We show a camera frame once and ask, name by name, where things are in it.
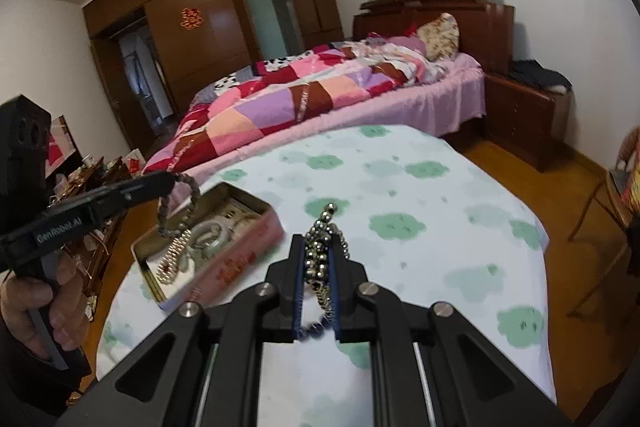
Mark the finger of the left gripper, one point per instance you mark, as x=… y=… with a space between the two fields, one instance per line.
x=134 y=192

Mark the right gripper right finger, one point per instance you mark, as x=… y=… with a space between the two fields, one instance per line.
x=339 y=280

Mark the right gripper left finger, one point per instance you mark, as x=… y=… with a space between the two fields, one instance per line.
x=295 y=282

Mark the person's left hand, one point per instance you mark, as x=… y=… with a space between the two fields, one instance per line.
x=67 y=308

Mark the cluttered tv cabinet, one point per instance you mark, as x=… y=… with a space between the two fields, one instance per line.
x=91 y=250

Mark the pink metal tin box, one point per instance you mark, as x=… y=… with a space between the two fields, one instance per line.
x=227 y=267

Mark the pale jade bangle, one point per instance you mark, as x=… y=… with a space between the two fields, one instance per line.
x=207 y=238

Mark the television with reflection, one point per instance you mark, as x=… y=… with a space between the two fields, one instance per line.
x=63 y=153

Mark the patchwork quilt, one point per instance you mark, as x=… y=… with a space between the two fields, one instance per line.
x=318 y=83

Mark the red paper double-happiness decoration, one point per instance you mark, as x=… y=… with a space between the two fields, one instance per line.
x=191 y=19

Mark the brown wooden wardrobe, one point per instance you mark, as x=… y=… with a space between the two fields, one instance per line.
x=189 y=59

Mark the wooden bed pink sheet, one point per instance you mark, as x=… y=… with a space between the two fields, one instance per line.
x=485 y=45

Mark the wooden nightstand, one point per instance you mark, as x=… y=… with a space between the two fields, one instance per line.
x=527 y=122

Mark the floral pillow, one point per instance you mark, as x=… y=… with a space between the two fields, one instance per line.
x=441 y=38

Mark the dark clothes on nightstand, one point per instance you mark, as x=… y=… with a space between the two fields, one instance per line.
x=532 y=74

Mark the orange floral cushion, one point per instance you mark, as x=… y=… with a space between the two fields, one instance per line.
x=631 y=195

